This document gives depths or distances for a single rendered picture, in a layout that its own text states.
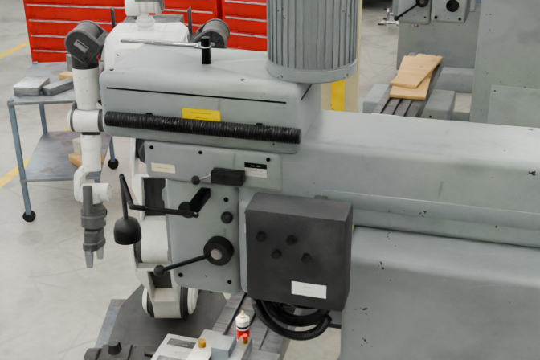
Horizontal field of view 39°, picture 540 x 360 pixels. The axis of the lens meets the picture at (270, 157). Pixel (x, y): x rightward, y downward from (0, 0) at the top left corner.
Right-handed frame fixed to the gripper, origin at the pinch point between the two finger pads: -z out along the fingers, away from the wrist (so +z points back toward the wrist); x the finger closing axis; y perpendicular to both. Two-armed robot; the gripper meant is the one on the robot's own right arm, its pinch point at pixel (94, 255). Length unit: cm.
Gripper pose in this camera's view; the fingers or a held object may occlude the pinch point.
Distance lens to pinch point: 282.7
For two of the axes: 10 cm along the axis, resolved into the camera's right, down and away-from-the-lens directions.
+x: -1.2, 1.6, -9.8
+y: 9.9, 0.2, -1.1
